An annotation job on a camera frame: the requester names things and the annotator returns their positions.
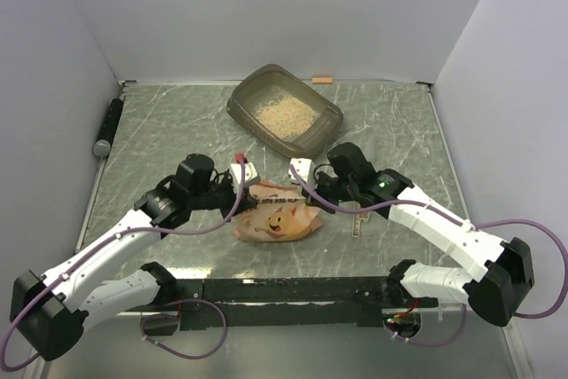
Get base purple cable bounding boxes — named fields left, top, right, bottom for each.
left=139, top=298, right=229, bottom=359
left=383, top=303, right=468, bottom=347

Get grey plastic litter box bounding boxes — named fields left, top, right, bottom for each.
left=226, top=64, right=343, bottom=158

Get pink cat litter bag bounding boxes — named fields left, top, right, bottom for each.
left=232, top=180, right=323, bottom=242

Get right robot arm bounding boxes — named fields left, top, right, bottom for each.
left=289, top=143, right=534, bottom=327

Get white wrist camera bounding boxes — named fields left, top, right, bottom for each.
left=229, top=152, right=261, bottom=189
left=288, top=158, right=315, bottom=186

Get clean litter granules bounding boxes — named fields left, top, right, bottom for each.
left=254, top=95, right=319, bottom=139

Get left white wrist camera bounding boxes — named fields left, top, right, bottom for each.
left=229, top=152, right=261, bottom=189

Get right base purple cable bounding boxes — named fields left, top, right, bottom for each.
left=383, top=303, right=468, bottom=347

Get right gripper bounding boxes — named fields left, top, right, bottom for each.
left=303, top=169, right=359, bottom=214

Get small orange block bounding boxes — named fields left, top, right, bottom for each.
left=312, top=77, right=334, bottom=84

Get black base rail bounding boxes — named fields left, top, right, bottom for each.
left=123, top=276, right=440, bottom=331

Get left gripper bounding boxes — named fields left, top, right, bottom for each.
left=188, top=172, right=256, bottom=221

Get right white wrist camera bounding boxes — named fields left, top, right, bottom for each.
left=288, top=158, right=315, bottom=186

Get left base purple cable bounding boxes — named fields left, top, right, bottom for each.
left=139, top=298, right=229, bottom=359

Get black cylinder with grey cap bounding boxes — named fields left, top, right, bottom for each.
left=92, top=98, right=124, bottom=158

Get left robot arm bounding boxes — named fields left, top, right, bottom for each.
left=9, top=154, right=260, bottom=361

